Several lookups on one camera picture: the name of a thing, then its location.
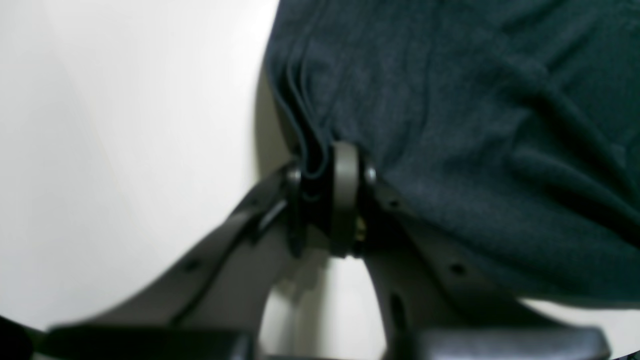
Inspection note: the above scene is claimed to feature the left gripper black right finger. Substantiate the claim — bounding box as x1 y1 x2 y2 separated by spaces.
329 142 610 360

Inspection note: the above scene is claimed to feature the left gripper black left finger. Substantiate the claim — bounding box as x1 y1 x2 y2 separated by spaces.
45 160 304 360

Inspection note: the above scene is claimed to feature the black long-sleeve T-shirt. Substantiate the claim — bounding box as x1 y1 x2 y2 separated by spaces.
265 0 640 305

